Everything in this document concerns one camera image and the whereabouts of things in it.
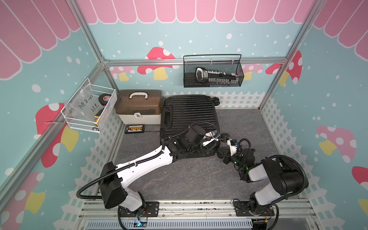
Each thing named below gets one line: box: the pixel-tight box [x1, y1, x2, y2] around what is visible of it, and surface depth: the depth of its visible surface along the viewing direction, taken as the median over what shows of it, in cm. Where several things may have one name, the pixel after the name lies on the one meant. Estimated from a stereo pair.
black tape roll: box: [98, 93, 112, 106], surface depth 81 cm
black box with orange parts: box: [124, 124, 146, 134], surface depth 108 cm
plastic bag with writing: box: [66, 83, 104, 120], surface depth 69 cm
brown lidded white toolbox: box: [114, 89, 165, 125], surface depth 102 cm
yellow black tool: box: [93, 107, 105, 126], surface depth 66 cm
